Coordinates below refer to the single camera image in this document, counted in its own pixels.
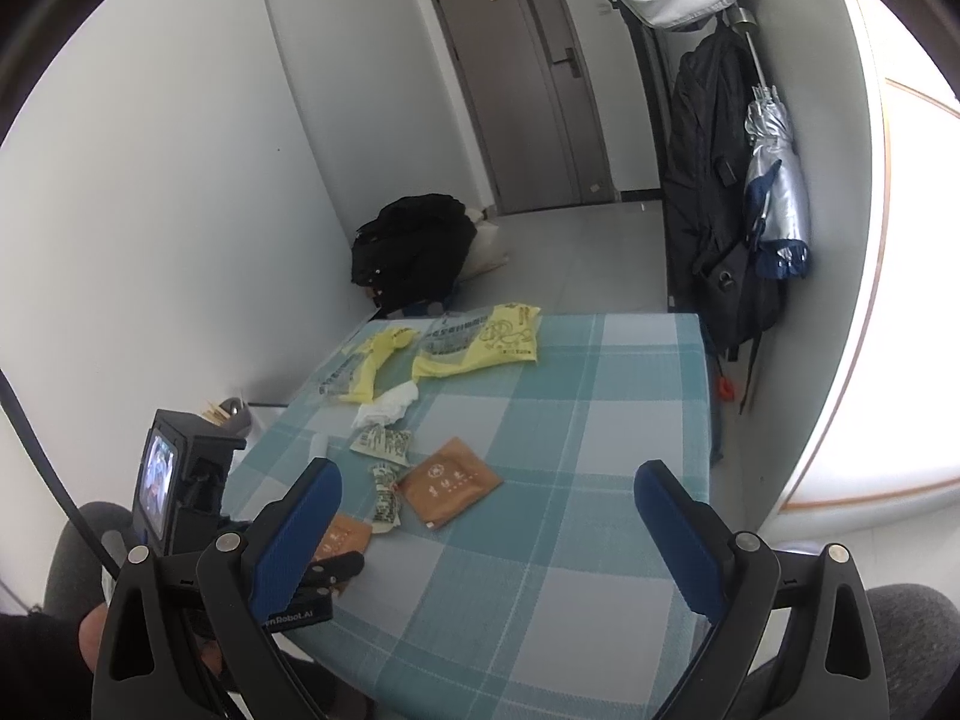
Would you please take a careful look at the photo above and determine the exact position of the orange sachet large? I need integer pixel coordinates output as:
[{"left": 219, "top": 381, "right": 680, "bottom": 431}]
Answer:
[{"left": 397, "top": 437, "right": 503, "bottom": 530}]

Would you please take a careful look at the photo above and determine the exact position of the orange sachet small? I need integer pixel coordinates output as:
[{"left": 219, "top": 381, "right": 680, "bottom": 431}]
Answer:
[{"left": 313, "top": 514, "right": 373, "bottom": 595}]

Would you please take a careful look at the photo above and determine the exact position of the black bag on floor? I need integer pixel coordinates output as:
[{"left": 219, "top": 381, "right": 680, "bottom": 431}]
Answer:
[{"left": 352, "top": 193, "right": 477, "bottom": 316}]

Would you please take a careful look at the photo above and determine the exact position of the yellow snack bag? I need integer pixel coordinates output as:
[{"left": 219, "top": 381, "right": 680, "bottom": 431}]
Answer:
[
  {"left": 319, "top": 327, "right": 418, "bottom": 405},
  {"left": 412, "top": 302, "right": 542, "bottom": 382}
]

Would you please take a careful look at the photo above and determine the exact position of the teal plaid tablecloth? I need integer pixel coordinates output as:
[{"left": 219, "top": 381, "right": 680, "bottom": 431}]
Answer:
[{"left": 220, "top": 310, "right": 726, "bottom": 720}]

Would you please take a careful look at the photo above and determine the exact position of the person left hand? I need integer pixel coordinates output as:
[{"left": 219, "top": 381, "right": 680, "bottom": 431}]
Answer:
[{"left": 78, "top": 589, "right": 224, "bottom": 704}]

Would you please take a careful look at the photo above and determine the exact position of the grey entrance door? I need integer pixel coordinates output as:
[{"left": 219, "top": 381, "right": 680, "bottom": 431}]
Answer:
[{"left": 433, "top": 0, "right": 617, "bottom": 215}]

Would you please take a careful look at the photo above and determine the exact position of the small printed wrapper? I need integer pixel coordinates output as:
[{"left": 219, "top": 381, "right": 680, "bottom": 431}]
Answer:
[
  {"left": 350, "top": 424, "right": 413, "bottom": 466},
  {"left": 371, "top": 461, "right": 402, "bottom": 535}
]

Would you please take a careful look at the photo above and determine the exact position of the silver blue folded umbrella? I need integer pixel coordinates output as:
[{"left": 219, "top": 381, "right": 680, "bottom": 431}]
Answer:
[{"left": 726, "top": 4, "right": 811, "bottom": 281}]

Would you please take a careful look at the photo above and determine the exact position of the grey white chopstick holder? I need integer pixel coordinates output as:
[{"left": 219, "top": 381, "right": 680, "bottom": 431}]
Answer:
[{"left": 202, "top": 397, "right": 252, "bottom": 439}]

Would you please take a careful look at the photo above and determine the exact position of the white tissue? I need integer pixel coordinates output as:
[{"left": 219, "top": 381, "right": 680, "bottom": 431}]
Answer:
[{"left": 352, "top": 380, "right": 420, "bottom": 431}]

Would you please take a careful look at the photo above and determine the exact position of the black hanging backpack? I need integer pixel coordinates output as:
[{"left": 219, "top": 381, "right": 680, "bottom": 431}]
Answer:
[{"left": 664, "top": 25, "right": 784, "bottom": 361}]

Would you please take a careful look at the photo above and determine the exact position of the orange object on floor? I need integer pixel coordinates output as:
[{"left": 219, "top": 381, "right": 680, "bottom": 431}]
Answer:
[{"left": 718, "top": 376, "right": 736, "bottom": 401}]

